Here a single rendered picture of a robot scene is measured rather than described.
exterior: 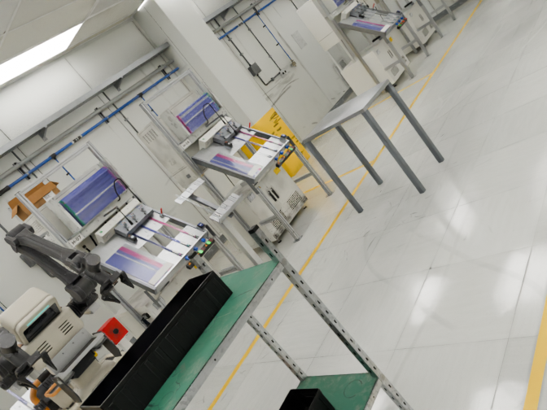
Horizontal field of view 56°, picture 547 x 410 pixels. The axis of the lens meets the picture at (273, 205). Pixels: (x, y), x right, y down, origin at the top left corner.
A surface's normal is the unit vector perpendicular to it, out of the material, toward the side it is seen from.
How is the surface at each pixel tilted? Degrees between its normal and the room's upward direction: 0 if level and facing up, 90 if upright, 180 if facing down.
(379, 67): 90
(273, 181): 90
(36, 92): 90
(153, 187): 90
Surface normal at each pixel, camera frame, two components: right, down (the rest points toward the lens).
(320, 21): -0.48, 0.60
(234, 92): 0.62, -0.29
